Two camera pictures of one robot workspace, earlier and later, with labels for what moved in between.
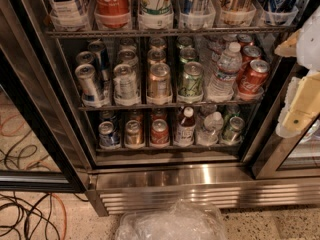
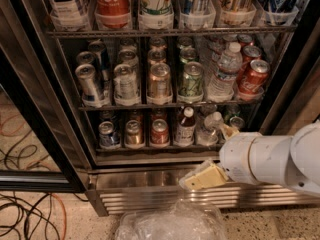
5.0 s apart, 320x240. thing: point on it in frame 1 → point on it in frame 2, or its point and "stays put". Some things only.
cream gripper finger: (289, 47) → (228, 131)
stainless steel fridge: (141, 94) stays put
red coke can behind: (159, 113) stays put
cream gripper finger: (300, 106) → (209, 175)
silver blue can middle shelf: (90, 91) stays put
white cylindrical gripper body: (310, 47) → (234, 158)
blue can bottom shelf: (108, 138) stays put
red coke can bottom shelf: (160, 132) stays put
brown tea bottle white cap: (186, 128) stays put
